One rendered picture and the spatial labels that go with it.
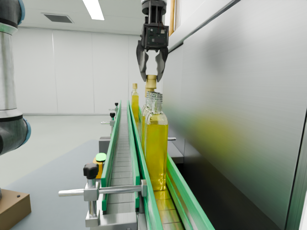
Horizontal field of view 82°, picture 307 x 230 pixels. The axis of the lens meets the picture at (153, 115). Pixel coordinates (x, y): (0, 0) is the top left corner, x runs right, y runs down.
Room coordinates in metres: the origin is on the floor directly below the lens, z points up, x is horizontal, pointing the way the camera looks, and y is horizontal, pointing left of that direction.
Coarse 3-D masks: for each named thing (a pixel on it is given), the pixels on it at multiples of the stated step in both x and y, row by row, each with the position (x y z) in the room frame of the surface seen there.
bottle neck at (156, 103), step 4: (152, 96) 0.45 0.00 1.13; (156, 96) 0.45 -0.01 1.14; (160, 96) 0.45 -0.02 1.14; (152, 100) 0.45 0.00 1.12; (156, 100) 0.45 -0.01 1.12; (160, 100) 0.45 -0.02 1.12; (152, 104) 0.45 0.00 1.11; (156, 104) 0.45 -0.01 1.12; (160, 104) 0.45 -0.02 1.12; (152, 108) 0.45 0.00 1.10; (156, 108) 0.45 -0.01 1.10; (160, 108) 0.45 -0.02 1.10; (156, 112) 0.45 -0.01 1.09; (160, 112) 0.45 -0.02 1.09
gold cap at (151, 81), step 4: (148, 76) 0.56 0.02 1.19; (152, 76) 0.56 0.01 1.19; (156, 76) 0.57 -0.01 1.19; (148, 80) 0.56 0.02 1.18; (152, 80) 0.56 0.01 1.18; (156, 80) 0.57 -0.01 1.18; (148, 84) 0.56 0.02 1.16; (152, 84) 0.56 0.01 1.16; (148, 88) 0.56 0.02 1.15; (152, 88) 0.56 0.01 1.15; (156, 88) 0.57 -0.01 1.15
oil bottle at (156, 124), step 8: (152, 112) 0.45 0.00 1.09; (152, 120) 0.43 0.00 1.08; (160, 120) 0.43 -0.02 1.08; (152, 128) 0.43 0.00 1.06; (160, 128) 0.43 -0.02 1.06; (152, 136) 0.43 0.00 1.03; (160, 136) 0.43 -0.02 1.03; (144, 144) 0.47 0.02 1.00; (152, 144) 0.43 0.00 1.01; (160, 144) 0.43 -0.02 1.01; (144, 152) 0.47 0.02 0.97; (152, 152) 0.43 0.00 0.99; (160, 152) 0.43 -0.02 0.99; (152, 160) 0.43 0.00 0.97; (160, 160) 0.43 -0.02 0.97; (152, 168) 0.43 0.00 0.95; (160, 168) 0.43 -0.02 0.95; (152, 176) 0.43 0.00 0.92; (160, 176) 0.43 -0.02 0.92; (152, 184) 0.43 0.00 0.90; (160, 184) 0.43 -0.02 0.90
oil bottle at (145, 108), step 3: (144, 108) 0.56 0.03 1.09; (147, 108) 0.55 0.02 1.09; (144, 111) 0.55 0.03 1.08; (144, 114) 0.55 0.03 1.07; (141, 117) 0.59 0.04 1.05; (144, 117) 0.54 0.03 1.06; (141, 120) 0.59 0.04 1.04; (144, 120) 0.54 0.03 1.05; (141, 123) 0.59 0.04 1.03; (141, 126) 0.58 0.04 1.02; (141, 129) 0.58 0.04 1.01; (141, 132) 0.58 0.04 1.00; (141, 135) 0.58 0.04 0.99; (141, 138) 0.58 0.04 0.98; (141, 141) 0.57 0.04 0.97; (141, 144) 0.57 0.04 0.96
